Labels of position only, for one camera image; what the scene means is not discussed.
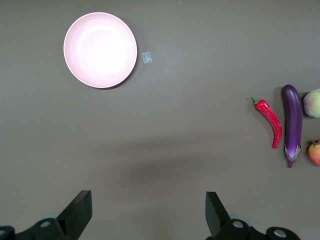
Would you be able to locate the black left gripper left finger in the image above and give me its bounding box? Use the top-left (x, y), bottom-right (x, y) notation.
top-left (0, 189), bottom-right (93, 240)

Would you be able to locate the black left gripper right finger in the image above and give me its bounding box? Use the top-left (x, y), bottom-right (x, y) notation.
top-left (205, 191), bottom-right (305, 240)

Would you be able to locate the red-yellow pomegranate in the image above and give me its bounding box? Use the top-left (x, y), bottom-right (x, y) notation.
top-left (307, 140), bottom-right (320, 167)

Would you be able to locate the red chili pepper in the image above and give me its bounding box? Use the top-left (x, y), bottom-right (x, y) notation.
top-left (250, 96), bottom-right (283, 150)

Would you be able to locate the purple eggplant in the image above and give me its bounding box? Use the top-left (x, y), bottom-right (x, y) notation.
top-left (281, 84), bottom-right (304, 169)

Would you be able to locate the yellow-green peach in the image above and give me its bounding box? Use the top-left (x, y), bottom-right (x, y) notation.
top-left (302, 88), bottom-right (320, 118)

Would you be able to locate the brown table cover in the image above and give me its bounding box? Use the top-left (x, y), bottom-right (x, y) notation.
top-left (0, 0), bottom-right (320, 240)

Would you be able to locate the pink round plate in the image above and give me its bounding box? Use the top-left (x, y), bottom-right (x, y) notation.
top-left (63, 11), bottom-right (139, 89)

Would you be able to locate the small clear tape piece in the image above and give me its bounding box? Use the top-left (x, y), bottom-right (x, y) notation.
top-left (141, 51), bottom-right (153, 64)

